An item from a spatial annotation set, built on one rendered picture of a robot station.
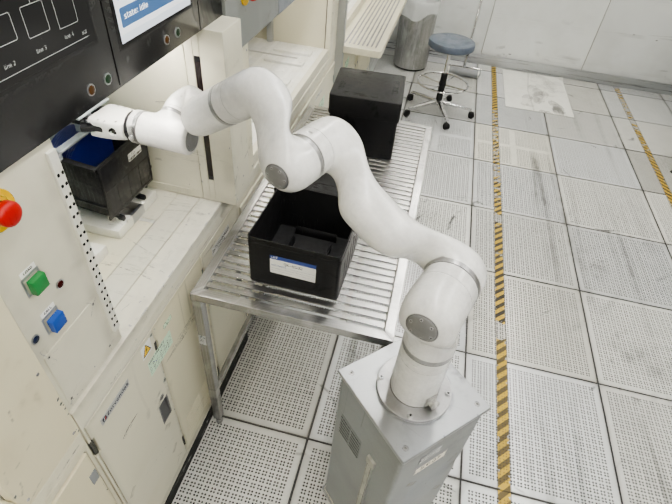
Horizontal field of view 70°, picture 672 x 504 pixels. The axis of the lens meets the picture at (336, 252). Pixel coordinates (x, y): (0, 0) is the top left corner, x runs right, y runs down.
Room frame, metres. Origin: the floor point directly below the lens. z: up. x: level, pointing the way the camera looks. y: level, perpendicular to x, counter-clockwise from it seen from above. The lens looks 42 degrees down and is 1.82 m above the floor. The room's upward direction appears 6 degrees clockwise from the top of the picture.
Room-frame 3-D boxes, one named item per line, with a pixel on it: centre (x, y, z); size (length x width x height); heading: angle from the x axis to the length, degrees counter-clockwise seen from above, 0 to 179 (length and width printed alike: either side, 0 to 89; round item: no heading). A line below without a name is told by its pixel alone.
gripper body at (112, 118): (1.08, 0.59, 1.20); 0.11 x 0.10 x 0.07; 78
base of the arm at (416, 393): (0.68, -0.23, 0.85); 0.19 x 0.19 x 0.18
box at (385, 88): (1.91, -0.07, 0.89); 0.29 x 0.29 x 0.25; 84
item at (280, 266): (1.10, 0.09, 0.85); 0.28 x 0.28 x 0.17; 79
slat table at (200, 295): (1.51, 0.01, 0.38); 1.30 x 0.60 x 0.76; 171
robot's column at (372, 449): (0.68, -0.23, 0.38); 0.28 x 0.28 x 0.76; 36
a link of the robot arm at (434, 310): (0.65, -0.21, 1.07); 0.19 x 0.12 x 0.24; 151
